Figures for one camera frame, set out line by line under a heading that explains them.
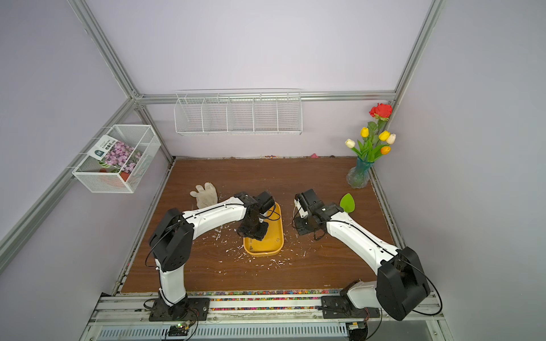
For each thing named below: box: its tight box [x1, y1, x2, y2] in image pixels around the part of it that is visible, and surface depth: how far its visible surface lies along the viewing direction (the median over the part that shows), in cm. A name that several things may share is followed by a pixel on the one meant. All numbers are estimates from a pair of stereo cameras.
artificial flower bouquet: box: [344, 103, 396, 163], surface depth 91 cm
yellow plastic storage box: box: [243, 201, 285, 257], surface depth 88 cm
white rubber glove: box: [189, 181, 219, 209], surface depth 107 cm
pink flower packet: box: [86, 134, 143, 175], surface depth 75 cm
